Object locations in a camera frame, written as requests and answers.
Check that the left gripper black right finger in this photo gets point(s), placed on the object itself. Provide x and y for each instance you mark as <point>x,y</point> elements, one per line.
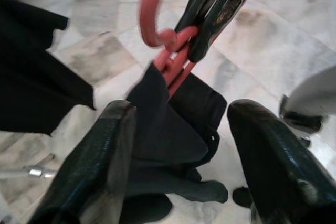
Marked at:
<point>278,171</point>

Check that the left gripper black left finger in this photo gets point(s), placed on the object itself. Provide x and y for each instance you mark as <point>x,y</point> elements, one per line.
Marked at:
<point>86,176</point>

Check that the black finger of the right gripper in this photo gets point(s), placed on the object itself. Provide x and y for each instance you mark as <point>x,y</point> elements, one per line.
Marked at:
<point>199,1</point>

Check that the black long sleeve garment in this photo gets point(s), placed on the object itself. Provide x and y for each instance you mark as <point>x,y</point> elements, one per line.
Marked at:
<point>170,129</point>

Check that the black shirt with red collar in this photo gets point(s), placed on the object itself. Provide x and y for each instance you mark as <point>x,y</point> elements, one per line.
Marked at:
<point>31,77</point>

